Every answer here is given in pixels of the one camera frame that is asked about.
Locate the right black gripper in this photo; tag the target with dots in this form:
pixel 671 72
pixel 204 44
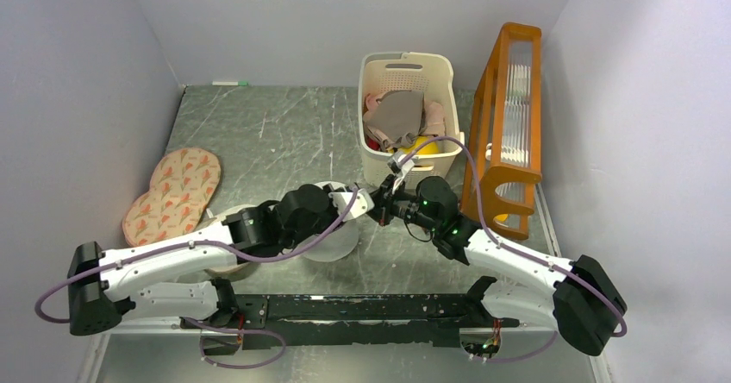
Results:
pixel 384 200

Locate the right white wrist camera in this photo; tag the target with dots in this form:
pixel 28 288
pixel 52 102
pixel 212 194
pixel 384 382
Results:
pixel 400 166

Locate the green white marker pen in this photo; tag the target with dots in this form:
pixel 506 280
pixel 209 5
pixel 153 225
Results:
pixel 230 83

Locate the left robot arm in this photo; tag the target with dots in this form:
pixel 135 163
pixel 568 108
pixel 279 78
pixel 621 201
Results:
pixel 109 287

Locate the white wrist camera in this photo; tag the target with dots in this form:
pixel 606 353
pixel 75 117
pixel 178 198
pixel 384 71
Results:
pixel 400 166
pixel 351 203

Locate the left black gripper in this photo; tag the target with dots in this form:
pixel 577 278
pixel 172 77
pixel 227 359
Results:
pixel 335 216

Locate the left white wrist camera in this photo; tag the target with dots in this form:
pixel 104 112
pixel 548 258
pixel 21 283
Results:
pixel 351 203

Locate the red cloth in basket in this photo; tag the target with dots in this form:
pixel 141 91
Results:
pixel 372 144

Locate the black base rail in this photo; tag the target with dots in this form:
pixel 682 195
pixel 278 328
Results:
pixel 309 320

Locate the yellow toy in basket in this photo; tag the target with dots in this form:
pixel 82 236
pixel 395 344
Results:
pixel 429 149

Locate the grey brown cloth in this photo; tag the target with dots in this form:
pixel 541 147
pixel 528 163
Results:
pixel 394 118

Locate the pink cloth in basket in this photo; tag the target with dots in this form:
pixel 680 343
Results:
pixel 433 118

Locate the cream plastic laundry basket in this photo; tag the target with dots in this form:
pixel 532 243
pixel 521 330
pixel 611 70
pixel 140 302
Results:
pixel 431 74

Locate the floral pink oven mitt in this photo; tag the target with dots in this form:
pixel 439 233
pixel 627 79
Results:
pixel 181 186

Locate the orange wooden rack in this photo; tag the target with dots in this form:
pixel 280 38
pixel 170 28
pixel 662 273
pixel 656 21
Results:
pixel 505 134

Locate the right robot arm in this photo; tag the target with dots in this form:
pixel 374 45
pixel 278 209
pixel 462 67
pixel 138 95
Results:
pixel 577 299

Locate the white mesh laundry bag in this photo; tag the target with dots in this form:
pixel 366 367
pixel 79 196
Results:
pixel 338 244

